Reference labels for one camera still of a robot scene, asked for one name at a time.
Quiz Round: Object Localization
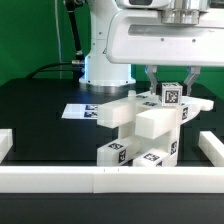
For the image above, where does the black hose behind robot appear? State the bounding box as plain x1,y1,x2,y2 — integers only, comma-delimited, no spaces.
63,0,84,62

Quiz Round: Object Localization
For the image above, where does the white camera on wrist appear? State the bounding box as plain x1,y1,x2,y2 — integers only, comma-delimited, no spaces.
116,0,171,9

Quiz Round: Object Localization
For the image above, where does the white front fence bar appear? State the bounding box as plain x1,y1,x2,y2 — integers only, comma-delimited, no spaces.
0,166,224,193

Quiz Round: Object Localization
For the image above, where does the white left fence bar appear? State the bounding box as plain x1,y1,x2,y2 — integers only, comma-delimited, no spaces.
0,129,13,163

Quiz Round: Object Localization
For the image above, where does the black cable at base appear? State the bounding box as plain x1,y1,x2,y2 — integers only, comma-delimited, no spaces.
25,59,86,80

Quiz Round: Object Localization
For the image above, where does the white tagged cube nut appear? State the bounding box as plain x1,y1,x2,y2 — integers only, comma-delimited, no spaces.
161,82,182,106

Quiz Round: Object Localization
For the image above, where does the white fence bar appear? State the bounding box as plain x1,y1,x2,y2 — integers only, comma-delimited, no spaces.
0,129,13,163
0,166,224,193
198,131,224,167

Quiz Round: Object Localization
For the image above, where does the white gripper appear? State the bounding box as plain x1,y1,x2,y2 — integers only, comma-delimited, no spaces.
106,9,224,96

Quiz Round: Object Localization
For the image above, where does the white chair seat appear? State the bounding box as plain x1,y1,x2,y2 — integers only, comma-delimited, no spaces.
117,89,181,167

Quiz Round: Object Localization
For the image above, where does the white sheet with tags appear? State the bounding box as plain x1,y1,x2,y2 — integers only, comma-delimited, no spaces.
62,104,98,119

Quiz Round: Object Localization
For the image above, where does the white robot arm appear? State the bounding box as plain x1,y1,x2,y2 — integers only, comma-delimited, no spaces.
83,0,224,95

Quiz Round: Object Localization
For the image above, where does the white chair back frame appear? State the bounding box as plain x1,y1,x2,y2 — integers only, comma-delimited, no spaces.
97,91,214,139

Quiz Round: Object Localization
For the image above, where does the white right fence bar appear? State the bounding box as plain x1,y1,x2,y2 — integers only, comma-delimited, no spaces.
198,131,224,167

